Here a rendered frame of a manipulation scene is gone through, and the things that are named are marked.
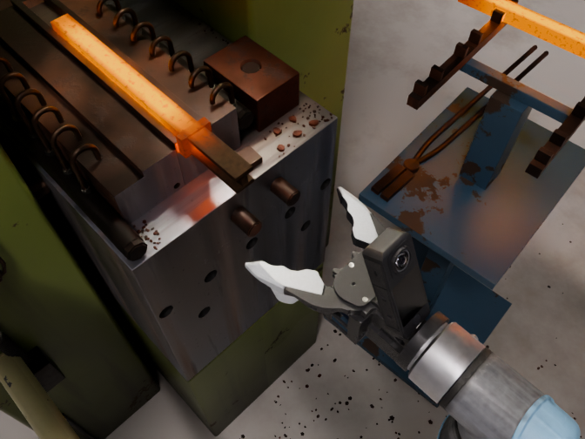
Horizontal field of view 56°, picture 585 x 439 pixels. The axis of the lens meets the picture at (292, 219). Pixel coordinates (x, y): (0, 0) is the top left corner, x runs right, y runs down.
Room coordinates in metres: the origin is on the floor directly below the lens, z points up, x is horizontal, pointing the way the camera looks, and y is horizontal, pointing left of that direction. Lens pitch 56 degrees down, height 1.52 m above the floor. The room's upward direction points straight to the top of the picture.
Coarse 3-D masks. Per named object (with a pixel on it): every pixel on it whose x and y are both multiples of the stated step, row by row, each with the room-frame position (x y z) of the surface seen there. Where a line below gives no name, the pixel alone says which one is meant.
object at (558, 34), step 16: (464, 0) 0.88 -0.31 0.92; (480, 0) 0.86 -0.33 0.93; (496, 0) 0.86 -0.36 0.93; (512, 16) 0.82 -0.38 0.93; (528, 16) 0.82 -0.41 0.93; (544, 16) 0.82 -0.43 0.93; (528, 32) 0.80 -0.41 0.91; (544, 32) 0.78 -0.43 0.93; (560, 32) 0.77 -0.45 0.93; (576, 32) 0.77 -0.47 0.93; (576, 48) 0.74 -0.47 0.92
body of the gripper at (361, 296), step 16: (352, 256) 0.30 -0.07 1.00; (336, 272) 0.28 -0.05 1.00; (352, 272) 0.28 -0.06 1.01; (336, 288) 0.26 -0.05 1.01; (352, 288) 0.26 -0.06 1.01; (368, 288) 0.26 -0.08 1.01; (352, 304) 0.24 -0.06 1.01; (368, 304) 0.24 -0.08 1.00; (352, 320) 0.24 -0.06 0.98; (368, 320) 0.24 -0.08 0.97; (432, 320) 0.22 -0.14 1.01; (448, 320) 0.23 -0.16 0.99; (352, 336) 0.23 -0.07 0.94; (368, 336) 0.24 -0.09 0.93; (384, 336) 0.23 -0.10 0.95; (416, 336) 0.21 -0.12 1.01; (400, 352) 0.20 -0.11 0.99; (416, 352) 0.19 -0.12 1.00
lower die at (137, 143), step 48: (96, 0) 0.78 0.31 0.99; (0, 48) 0.67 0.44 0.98; (48, 48) 0.66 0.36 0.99; (144, 48) 0.66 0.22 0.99; (48, 96) 0.57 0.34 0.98; (96, 96) 0.56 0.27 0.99; (192, 96) 0.56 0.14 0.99; (96, 144) 0.48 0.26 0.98; (144, 144) 0.47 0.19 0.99; (144, 192) 0.42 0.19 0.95
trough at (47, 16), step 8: (32, 0) 0.77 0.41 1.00; (40, 0) 0.78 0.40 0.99; (48, 0) 0.77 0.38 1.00; (32, 8) 0.76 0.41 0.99; (40, 8) 0.76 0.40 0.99; (48, 8) 0.76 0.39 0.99; (56, 8) 0.75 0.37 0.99; (40, 16) 0.74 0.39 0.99; (48, 16) 0.74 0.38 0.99; (56, 16) 0.74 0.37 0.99; (48, 24) 0.72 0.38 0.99
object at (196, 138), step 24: (72, 24) 0.69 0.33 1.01; (96, 48) 0.64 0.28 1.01; (120, 72) 0.59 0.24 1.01; (144, 96) 0.54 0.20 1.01; (168, 120) 0.50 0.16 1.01; (192, 120) 0.50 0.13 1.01; (192, 144) 0.46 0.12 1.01; (216, 144) 0.45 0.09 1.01; (216, 168) 0.44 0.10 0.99; (240, 168) 0.42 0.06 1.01
